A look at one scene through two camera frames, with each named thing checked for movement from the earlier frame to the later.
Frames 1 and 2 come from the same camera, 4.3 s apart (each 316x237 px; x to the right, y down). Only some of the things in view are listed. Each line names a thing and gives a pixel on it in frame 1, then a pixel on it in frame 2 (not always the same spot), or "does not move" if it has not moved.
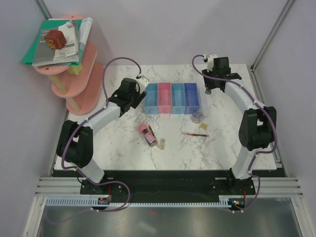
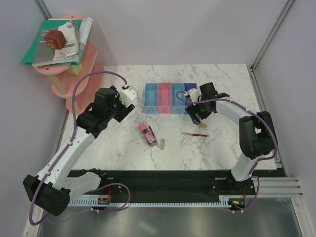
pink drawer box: [164, 98] does not move
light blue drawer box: [151, 99] does not move
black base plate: [170, 183] does not move
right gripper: [208, 85] -> [192, 109]
